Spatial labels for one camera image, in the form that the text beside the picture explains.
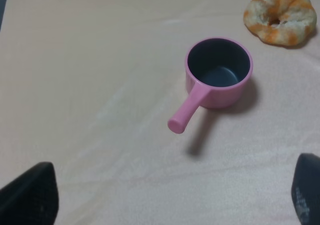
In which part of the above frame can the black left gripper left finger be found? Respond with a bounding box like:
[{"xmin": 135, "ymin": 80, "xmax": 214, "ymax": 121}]
[{"xmin": 0, "ymin": 161, "xmax": 59, "ymax": 225}]

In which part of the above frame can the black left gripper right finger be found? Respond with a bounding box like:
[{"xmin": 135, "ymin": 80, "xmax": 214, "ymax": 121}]
[{"xmin": 291, "ymin": 153, "xmax": 320, "ymax": 225}]

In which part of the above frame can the pink toy saucepan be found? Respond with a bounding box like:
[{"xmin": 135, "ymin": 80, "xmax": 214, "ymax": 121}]
[{"xmin": 167, "ymin": 37, "xmax": 253, "ymax": 134}]

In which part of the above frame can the orange white toy bagel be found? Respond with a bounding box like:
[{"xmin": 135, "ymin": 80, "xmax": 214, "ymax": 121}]
[{"xmin": 243, "ymin": 0, "xmax": 317, "ymax": 47}]

